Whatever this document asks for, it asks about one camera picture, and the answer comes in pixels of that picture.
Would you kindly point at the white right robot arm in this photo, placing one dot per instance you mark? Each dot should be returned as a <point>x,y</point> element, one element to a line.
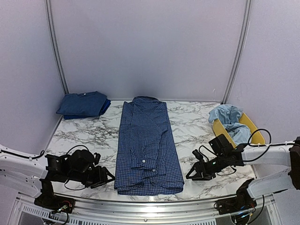
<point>277,166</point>

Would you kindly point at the folded dark blue t-shirt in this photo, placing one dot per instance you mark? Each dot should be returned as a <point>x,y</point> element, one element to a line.
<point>88,103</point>

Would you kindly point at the blue plaid button shirt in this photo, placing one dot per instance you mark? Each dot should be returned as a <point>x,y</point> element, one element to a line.
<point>147,162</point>

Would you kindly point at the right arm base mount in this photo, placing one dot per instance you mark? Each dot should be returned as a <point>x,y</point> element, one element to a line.
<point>232,205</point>

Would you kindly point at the light blue crumpled garment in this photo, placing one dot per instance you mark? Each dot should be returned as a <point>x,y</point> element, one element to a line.
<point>229,117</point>

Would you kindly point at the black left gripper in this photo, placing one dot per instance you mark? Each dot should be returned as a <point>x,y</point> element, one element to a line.
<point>101,177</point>

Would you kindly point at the yellow plastic laundry basket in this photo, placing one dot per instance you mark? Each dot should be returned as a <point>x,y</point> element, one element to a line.
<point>256,137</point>

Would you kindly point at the aluminium wall post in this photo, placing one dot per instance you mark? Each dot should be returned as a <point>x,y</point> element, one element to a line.
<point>55,47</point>
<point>239,51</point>

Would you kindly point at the right aluminium wall post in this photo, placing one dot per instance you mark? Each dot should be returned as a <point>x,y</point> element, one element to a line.
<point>239,51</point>

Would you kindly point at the aluminium front rail frame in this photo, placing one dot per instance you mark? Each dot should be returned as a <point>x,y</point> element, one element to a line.
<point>104,212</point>

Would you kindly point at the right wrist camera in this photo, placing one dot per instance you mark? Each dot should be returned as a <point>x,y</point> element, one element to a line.
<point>198,155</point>

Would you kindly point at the left aluminium wall post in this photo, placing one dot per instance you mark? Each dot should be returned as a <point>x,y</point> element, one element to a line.
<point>55,47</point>

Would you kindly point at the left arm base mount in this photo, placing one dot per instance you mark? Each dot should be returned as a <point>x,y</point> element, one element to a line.
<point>54,204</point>

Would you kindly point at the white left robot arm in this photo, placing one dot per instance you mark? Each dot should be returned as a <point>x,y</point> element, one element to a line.
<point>34,174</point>

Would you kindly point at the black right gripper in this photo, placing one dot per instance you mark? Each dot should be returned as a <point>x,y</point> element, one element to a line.
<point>195,177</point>

